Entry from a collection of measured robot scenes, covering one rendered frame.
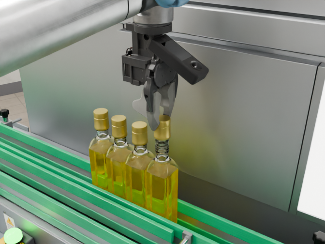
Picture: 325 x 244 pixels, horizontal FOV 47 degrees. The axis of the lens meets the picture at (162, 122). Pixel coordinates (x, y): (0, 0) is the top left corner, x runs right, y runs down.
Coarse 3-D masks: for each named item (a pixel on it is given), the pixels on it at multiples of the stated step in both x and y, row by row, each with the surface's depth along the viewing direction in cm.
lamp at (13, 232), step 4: (12, 228) 97; (16, 228) 97; (8, 232) 95; (12, 232) 95; (16, 232) 95; (20, 232) 96; (4, 236) 94; (8, 236) 94; (12, 236) 94; (16, 236) 94; (20, 236) 95; (4, 240) 95; (8, 240) 94; (12, 240) 94; (16, 240) 94; (20, 240) 95
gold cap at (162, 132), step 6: (162, 120) 76; (168, 120) 76; (162, 126) 76; (168, 126) 77; (156, 132) 77; (162, 132) 76; (168, 132) 77; (156, 138) 78; (162, 138) 77; (168, 138) 78
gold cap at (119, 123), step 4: (116, 116) 84; (120, 116) 84; (124, 116) 84; (112, 120) 83; (116, 120) 83; (120, 120) 83; (124, 120) 83; (112, 124) 83; (116, 124) 83; (120, 124) 83; (124, 124) 83; (112, 128) 84; (116, 128) 83; (120, 128) 83; (124, 128) 84; (112, 132) 85; (116, 132) 84; (120, 132) 84; (124, 132) 84; (112, 136) 85; (116, 136) 84; (120, 136) 84; (124, 136) 85
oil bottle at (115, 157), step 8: (112, 144) 88; (128, 144) 87; (112, 152) 86; (120, 152) 85; (128, 152) 86; (112, 160) 86; (120, 160) 85; (112, 168) 88; (120, 168) 86; (112, 176) 89; (120, 176) 87; (112, 184) 90; (120, 184) 88; (112, 192) 91; (120, 192) 89
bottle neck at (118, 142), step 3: (114, 138) 85; (117, 138) 85; (120, 138) 85; (123, 138) 85; (114, 141) 86; (117, 141) 85; (120, 141) 85; (123, 141) 85; (126, 141) 87; (114, 144) 86; (117, 144) 86; (120, 144) 85; (123, 144) 86; (126, 144) 87
